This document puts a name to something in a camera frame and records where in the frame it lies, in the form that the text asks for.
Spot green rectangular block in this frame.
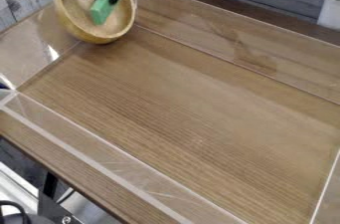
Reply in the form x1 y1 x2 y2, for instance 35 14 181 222
90 0 114 25

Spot brown wooden bowl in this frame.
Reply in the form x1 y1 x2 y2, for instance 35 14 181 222
53 0 137 44

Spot white cylindrical container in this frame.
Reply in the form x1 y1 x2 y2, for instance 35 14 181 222
317 0 340 31

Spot black table leg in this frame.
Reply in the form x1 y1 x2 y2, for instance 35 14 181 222
42 172 58 198

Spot clear acrylic tray wall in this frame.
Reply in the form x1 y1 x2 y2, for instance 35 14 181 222
0 0 340 224

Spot black metal bracket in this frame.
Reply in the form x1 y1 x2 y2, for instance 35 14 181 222
37 192 83 224

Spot black cable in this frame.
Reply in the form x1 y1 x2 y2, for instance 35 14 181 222
0 200 33 224

